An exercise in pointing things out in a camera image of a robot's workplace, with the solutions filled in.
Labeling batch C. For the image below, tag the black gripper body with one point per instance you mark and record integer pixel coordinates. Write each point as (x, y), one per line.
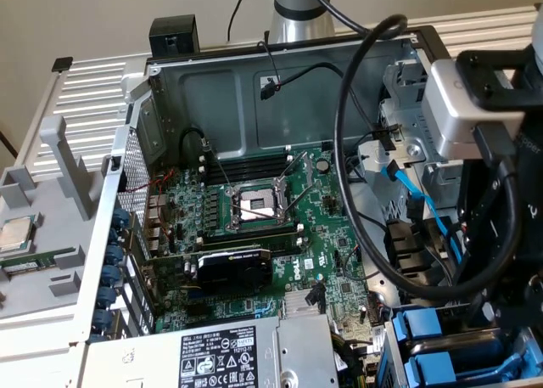
(532, 184)

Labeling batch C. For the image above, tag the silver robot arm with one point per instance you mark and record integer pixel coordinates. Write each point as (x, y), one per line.
(297, 23)

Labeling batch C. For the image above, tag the empty blue disk carrier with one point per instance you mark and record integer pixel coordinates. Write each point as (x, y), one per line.
(430, 369)

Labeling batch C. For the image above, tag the silver drive cage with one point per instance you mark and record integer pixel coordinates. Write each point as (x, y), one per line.
(403, 120)

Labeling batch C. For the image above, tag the round coin battery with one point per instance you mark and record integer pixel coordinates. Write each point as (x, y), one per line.
(323, 164)

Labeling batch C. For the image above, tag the hard drive in blue caddy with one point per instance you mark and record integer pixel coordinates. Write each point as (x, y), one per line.
(394, 362)

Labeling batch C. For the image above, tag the black RAM slot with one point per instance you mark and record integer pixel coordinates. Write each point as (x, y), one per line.
(250, 173)
(250, 162)
(280, 245)
(250, 232)

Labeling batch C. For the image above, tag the silver heat sink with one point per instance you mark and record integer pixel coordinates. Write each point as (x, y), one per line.
(297, 305)

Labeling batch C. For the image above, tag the silver power supply unit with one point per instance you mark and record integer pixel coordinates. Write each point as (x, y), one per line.
(297, 345)

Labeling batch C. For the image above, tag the CPU socket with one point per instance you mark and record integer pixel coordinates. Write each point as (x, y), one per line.
(254, 205)

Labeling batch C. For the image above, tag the green motherboard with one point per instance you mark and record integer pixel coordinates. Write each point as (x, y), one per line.
(246, 307)

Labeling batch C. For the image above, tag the black graphics card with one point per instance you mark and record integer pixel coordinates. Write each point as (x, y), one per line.
(229, 273)

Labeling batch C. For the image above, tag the metal locking lever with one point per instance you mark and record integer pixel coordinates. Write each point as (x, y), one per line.
(218, 167)

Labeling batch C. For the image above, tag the open PC case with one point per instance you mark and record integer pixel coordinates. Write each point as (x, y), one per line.
(212, 108)

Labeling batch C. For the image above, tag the small black box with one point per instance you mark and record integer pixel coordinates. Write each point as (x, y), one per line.
(174, 35)

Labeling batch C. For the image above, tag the grey parts rack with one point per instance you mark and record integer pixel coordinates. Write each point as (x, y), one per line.
(51, 252)

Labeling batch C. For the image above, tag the green RAM stick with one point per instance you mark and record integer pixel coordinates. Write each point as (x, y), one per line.
(29, 258)

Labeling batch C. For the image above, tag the silver CPU chip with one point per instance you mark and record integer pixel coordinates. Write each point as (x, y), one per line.
(15, 234)

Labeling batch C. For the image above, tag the black plastic fan duct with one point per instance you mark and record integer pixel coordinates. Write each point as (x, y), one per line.
(407, 239)

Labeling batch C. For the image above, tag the silver camera box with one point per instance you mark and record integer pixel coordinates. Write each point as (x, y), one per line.
(449, 108)

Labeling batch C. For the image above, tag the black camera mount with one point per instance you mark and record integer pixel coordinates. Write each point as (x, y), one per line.
(471, 65)

